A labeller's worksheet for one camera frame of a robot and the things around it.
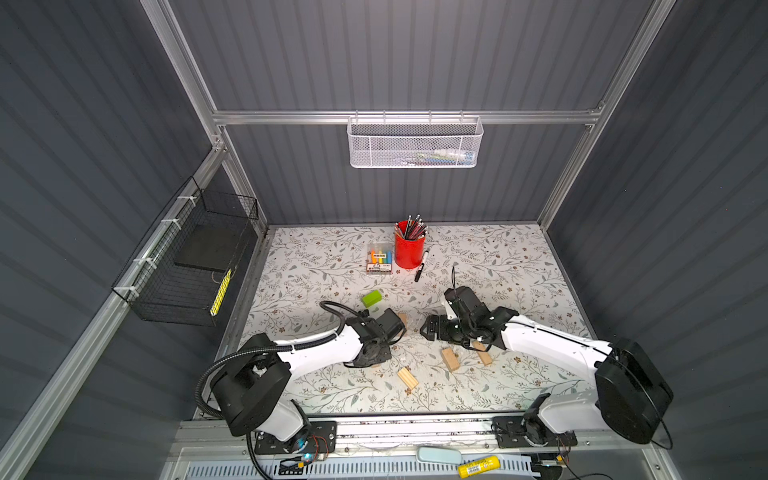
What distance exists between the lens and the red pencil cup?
39.8 inches

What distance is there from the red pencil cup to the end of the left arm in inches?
13.8

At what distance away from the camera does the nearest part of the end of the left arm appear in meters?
0.62
